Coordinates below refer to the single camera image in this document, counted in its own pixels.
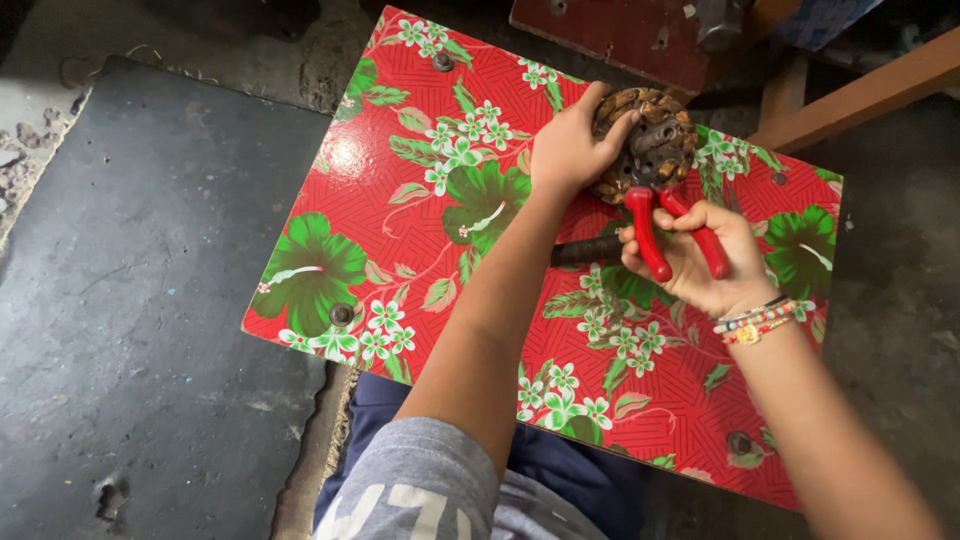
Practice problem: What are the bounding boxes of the person's right hand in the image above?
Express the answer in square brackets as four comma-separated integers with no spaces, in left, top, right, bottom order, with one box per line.
[618,201,781,321]

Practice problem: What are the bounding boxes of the person's left hand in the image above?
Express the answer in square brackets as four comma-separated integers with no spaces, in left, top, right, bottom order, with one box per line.
[529,81,642,202]

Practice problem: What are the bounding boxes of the red handled pliers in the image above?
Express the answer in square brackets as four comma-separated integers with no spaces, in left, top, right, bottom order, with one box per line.
[624,160,732,285]

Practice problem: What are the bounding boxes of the round metal motor stator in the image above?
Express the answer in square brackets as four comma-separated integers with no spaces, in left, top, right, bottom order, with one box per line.
[589,87,699,207]

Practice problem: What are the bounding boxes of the red floral small table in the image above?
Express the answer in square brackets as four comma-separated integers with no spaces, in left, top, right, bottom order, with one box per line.
[241,4,844,513]

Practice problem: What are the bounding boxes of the red wooden stool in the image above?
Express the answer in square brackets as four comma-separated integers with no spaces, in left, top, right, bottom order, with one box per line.
[508,0,759,97]

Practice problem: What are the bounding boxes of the dark blue trousers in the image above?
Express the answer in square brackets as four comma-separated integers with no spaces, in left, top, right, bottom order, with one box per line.
[312,370,655,540]

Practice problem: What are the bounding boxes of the grey printed shirt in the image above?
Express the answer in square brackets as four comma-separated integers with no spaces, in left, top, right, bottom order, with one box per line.
[312,417,610,540]

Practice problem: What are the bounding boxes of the dark rubber floor mat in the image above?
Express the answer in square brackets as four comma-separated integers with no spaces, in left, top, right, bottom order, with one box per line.
[0,55,336,540]

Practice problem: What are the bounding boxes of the beaded bracelets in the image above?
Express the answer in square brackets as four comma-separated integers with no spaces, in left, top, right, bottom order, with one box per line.
[712,294,799,348]

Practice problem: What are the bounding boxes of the black handled tool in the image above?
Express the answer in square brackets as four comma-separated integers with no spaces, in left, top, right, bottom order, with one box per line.
[550,234,627,270]

